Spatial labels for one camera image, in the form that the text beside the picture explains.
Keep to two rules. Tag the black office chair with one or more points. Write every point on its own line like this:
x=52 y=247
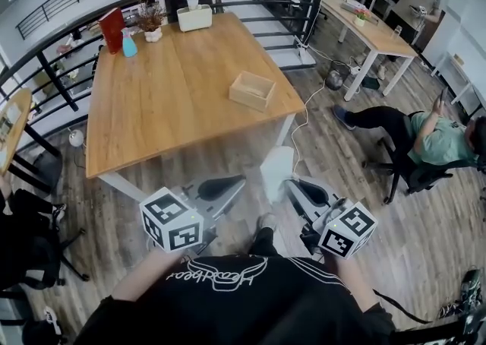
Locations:
x=417 y=172
x=34 y=244

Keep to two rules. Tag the small wooden box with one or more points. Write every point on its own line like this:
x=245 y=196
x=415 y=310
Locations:
x=250 y=94

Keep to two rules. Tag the dried flowers in white pot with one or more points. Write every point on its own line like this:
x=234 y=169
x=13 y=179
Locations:
x=152 y=20

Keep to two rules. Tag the person's black trouser leg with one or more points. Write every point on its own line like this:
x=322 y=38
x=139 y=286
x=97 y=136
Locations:
x=262 y=242

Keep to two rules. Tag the person's grey shoe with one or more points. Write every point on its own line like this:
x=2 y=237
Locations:
x=267 y=221

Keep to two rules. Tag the person's left forearm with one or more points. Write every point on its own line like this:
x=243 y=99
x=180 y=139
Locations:
x=144 y=279

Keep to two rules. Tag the white cloth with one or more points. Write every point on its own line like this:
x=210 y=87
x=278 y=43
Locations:
x=277 y=168

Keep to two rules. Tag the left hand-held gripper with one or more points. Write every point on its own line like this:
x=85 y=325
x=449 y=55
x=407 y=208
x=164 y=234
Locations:
x=171 y=222

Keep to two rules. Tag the person's black printed shirt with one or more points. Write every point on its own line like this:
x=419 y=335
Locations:
x=235 y=313

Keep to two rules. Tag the white desk lamp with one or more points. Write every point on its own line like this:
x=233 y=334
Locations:
x=76 y=137

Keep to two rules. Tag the curved black metal railing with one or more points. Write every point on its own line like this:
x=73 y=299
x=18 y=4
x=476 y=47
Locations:
x=57 y=79

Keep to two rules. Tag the blue spray bottle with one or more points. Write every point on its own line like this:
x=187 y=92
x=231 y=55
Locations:
x=129 y=47

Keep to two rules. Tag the white paper cup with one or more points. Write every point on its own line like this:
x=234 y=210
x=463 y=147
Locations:
x=193 y=2

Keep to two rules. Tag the pink flowers in white pot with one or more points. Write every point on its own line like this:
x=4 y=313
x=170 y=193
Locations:
x=361 y=16

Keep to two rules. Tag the wooden table with white legs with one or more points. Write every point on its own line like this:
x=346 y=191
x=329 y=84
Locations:
x=178 y=96
x=379 y=35

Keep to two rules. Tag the red book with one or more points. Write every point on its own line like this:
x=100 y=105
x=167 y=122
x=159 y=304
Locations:
x=113 y=32

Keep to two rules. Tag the white plastic box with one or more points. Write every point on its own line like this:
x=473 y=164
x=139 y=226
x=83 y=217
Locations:
x=194 y=18

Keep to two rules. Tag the shelf of assorted goods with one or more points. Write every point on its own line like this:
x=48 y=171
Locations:
x=68 y=66

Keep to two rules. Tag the person's right forearm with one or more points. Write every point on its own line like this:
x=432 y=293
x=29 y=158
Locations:
x=355 y=282

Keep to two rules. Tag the white power strip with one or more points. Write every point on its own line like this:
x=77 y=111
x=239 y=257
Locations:
x=303 y=52
x=355 y=70

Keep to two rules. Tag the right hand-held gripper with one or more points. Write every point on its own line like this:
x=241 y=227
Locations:
x=347 y=231

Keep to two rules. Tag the clear glass cup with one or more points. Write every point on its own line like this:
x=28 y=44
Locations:
x=396 y=32

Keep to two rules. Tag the flat grey tray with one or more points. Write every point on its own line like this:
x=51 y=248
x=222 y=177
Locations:
x=351 y=4

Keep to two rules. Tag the black white sneaker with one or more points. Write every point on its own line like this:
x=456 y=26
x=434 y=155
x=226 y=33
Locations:
x=53 y=318

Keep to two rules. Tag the white desk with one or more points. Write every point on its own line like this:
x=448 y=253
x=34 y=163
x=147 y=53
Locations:
x=452 y=70

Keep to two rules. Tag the black mesh wastebasket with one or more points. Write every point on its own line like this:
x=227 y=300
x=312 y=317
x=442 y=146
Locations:
x=337 y=76

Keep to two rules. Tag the green black sneaker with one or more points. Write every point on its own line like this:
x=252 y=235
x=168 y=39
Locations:
x=471 y=286

